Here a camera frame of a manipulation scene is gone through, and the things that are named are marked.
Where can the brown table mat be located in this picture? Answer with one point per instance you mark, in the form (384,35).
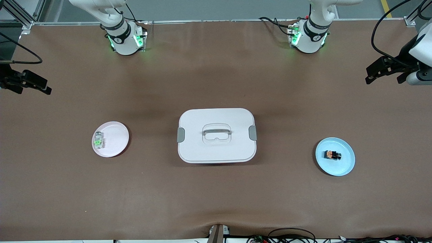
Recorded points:
(216,202)

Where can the orange and black switch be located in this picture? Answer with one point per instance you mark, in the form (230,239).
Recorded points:
(332,155)

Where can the pink round plate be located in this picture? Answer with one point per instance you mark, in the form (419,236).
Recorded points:
(116,140)

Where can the aluminium frame profile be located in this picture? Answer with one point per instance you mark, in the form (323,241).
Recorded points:
(27,24)
(409,22)

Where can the white lidded box grey clips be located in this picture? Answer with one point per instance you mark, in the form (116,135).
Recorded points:
(216,152)

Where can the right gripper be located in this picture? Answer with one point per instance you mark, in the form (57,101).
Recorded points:
(5,79)

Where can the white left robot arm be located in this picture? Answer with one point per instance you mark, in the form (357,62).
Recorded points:
(315,37)

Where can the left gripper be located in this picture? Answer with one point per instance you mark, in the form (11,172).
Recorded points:
(403,56)

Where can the metal table edge bracket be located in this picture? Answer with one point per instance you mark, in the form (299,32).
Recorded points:
(217,234)

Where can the green and clear switch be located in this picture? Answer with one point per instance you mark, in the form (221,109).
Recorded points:
(98,141)

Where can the light blue round plate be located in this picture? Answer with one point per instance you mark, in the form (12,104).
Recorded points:
(337,167)

